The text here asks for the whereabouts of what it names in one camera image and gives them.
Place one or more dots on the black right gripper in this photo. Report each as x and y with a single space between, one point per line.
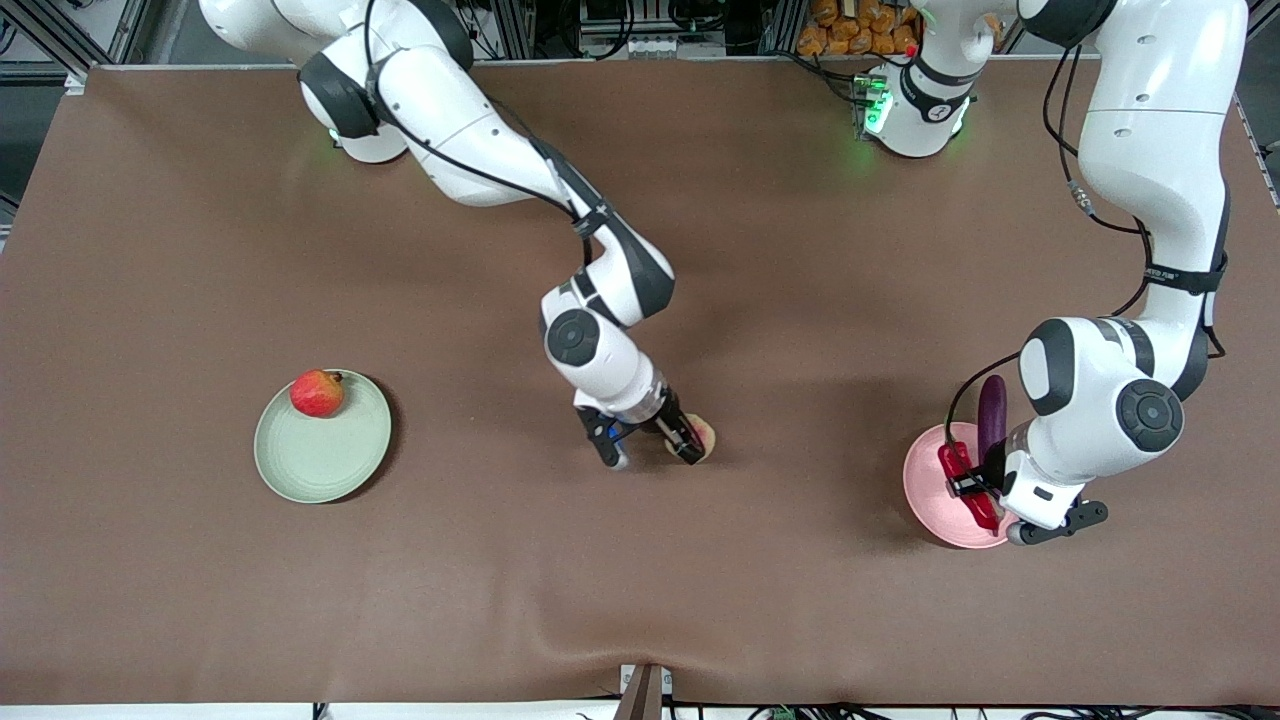
671 418

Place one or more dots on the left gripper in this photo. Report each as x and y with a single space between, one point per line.
992 466

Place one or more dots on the pink yellow peach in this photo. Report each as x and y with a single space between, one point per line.
706 432

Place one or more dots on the red chili pepper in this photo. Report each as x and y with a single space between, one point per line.
980 510

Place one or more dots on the purple eggplant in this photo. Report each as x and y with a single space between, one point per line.
992 415

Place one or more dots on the red pomegranate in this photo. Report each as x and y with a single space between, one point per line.
317 394

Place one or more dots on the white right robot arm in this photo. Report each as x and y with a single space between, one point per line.
470 140

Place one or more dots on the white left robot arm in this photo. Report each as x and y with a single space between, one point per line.
1150 150

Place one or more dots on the pink plate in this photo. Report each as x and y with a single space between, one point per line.
925 490

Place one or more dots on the brown table mat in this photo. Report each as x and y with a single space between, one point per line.
560 560

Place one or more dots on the light green plate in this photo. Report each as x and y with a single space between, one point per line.
322 450

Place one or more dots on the orange food pile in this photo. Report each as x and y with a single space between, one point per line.
860 30

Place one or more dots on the metal table edge bracket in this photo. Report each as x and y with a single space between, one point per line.
645 692

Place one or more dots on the aluminium frame post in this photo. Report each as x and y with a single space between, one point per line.
515 28

